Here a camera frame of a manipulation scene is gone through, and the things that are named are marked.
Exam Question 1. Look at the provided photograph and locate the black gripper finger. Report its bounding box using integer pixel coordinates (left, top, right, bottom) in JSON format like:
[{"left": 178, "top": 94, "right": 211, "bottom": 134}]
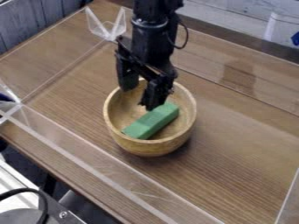
[
  {"left": 117, "top": 53, "right": 139, "bottom": 92},
  {"left": 139, "top": 78, "right": 174, "bottom": 111}
]

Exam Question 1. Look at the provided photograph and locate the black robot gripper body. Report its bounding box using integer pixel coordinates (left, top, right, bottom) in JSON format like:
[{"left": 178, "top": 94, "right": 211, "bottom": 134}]
[{"left": 117, "top": 17, "right": 178, "bottom": 80}]

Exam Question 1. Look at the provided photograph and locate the green rectangular block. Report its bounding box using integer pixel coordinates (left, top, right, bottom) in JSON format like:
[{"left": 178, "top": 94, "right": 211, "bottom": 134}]
[{"left": 122, "top": 102, "right": 181, "bottom": 140}]

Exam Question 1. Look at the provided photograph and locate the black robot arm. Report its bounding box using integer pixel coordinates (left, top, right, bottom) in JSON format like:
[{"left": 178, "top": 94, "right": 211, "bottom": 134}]
[{"left": 117, "top": 0, "right": 186, "bottom": 111}]

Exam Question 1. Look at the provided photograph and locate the brown wooden bowl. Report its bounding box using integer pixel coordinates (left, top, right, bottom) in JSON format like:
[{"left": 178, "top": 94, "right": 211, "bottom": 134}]
[{"left": 103, "top": 79, "right": 197, "bottom": 157}]

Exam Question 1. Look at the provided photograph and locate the white container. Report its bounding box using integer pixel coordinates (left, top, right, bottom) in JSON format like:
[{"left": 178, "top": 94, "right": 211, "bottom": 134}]
[{"left": 265, "top": 12, "right": 299, "bottom": 49}]

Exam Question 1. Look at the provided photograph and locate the blue object at edge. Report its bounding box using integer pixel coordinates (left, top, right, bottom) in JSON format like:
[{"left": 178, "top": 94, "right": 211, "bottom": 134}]
[{"left": 291, "top": 32, "right": 299, "bottom": 46}]

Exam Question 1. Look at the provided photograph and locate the clear acrylic corner bracket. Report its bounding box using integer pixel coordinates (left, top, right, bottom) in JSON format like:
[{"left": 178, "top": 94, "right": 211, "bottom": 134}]
[{"left": 84, "top": 7, "right": 127, "bottom": 41}]

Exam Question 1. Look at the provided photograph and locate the clear acrylic front wall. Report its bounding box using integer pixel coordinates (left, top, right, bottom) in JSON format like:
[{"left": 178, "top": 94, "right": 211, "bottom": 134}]
[{"left": 0, "top": 83, "right": 225, "bottom": 224}]

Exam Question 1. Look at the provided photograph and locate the black cable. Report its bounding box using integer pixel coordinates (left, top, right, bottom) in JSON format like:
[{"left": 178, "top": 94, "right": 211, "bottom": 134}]
[{"left": 0, "top": 187, "right": 51, "bottom": 224}]

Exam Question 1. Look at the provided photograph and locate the grey metal bracket with screw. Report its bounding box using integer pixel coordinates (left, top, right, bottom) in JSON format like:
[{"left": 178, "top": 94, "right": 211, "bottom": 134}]
[{"left": 43, "top": 192, "right": 87, "bottom": 224}]

